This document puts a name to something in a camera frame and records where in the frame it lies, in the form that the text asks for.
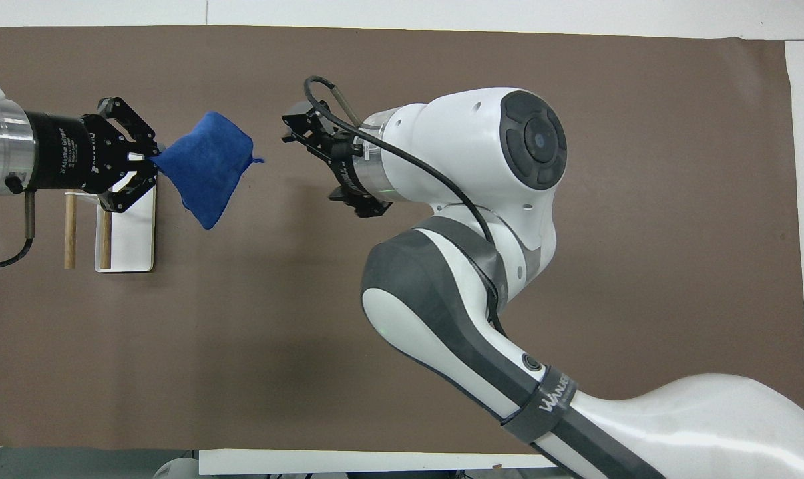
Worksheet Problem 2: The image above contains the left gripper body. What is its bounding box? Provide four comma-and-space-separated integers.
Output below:
25, 110, 132, 195

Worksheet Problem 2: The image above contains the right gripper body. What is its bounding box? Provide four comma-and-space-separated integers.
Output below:
309, 128, 393, 220

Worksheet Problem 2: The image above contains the blue towel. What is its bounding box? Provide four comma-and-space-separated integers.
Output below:
152, 110, 266, 231

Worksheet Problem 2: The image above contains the wooden towel rack white base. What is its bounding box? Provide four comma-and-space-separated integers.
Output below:
64, 180, 157, 273

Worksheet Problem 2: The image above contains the black cable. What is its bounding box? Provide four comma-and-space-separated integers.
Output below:
0, 172, 38, 270
303, 75, 497, 244

